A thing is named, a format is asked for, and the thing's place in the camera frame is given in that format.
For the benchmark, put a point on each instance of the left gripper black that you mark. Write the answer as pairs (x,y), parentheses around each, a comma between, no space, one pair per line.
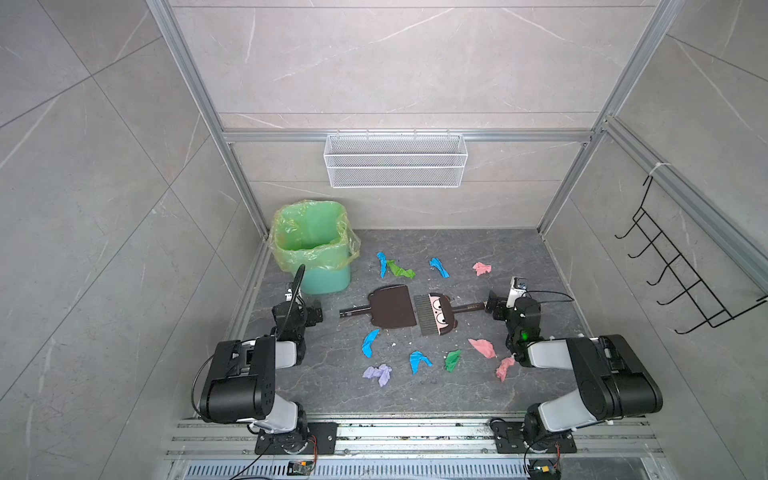
(291,306)

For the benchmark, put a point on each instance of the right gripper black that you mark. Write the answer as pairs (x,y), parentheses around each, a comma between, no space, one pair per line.
(496,303)

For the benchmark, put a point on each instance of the brown cartoon face brush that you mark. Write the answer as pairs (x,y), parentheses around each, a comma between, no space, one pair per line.
(436,315)

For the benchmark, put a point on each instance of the dark brown dustpan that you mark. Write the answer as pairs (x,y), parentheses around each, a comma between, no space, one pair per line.
(390,307)

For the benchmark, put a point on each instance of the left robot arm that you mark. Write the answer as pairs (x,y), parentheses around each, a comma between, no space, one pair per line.
(240,386)

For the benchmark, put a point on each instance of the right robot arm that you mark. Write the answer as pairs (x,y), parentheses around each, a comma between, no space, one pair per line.
(611,381)

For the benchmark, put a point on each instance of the pink paper scrap middle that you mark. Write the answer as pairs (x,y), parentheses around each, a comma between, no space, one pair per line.
(484,347)

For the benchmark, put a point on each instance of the pink paper scrap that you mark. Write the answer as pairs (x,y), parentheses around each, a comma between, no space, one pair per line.
(502,370)
(484,347)
(481,268)

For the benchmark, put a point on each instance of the pink paper scrap near right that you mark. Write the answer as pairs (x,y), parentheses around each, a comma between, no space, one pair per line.
(502,370)

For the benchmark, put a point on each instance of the pink paper scrap far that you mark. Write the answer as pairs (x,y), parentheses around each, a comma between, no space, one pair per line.
(481,268)

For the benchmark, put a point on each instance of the dark green paper scrap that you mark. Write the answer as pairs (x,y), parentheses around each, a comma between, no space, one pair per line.
(451,360)

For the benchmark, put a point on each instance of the blue paper scrap near dustpan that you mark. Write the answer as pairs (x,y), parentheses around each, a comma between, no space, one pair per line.
(368,343)

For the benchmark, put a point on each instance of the green plastic trash bin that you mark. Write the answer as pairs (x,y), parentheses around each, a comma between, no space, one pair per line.
(324,273)

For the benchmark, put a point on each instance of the yellow-green bin liner bag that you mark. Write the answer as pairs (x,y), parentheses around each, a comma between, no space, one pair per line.
(312,237)

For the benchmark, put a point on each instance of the blue paper scrap far middle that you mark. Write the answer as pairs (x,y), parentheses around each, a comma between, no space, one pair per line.
(437,264)

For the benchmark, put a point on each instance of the purple paper scrap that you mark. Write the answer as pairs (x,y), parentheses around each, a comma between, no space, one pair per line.
(381,374)

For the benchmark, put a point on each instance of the blue paper scrap near middle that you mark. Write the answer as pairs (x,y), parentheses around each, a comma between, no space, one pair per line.
(416,359)

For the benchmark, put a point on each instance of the blue paper scrap far left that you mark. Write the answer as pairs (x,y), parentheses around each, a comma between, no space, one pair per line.
(383,263)

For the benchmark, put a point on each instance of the lime green paper scrap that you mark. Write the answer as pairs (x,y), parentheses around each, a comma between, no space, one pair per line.
(398,271)

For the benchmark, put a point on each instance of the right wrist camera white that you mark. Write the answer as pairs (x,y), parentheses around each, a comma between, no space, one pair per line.
(518,289)

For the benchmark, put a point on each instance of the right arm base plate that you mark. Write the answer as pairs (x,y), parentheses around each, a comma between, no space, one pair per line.
(517,437)

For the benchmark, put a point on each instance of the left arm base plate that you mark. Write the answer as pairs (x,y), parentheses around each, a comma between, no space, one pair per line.
(297,441)

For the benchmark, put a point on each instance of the white wire mesh basket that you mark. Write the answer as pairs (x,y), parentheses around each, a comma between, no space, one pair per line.
(415,160)

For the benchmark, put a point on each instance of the aluminium rail front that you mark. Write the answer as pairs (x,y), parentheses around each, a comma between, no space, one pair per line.
(483,435)

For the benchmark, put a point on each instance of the black wire hook rack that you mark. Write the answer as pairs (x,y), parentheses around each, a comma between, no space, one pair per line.
(712,311)

